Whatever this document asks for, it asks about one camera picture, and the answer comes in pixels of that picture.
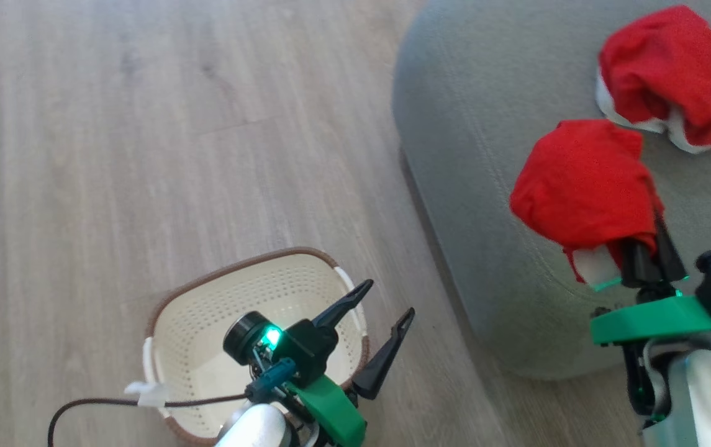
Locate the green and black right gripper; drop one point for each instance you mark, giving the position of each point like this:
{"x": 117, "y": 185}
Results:
{"x": 659, "y": 320}

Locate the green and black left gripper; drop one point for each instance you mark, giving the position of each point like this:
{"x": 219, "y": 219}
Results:
{"x": 312, "y": 347}

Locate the red clothing with white trim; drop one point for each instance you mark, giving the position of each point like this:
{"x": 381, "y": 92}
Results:
{"x": 585, "y": 180}
{"x": 672, "y": 68}

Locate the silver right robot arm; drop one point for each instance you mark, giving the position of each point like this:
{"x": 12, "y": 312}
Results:
{"x": 703, "y": 391}

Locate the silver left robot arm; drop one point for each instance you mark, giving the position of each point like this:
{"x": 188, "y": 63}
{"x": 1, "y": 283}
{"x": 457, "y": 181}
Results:
{"x": 256, "y": 431}

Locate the cream perforated laundry basket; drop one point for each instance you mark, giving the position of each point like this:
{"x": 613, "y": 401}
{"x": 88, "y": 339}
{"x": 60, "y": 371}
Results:
{"x": 206, "y": 323}

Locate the grey upholstered seat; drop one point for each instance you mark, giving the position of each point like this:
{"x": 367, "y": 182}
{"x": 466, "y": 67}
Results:
{"x": 492, "y": 124}

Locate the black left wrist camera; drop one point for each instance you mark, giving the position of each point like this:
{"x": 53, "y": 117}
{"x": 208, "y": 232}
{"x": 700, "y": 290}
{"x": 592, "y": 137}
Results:
{"x": 242, "y": 338}

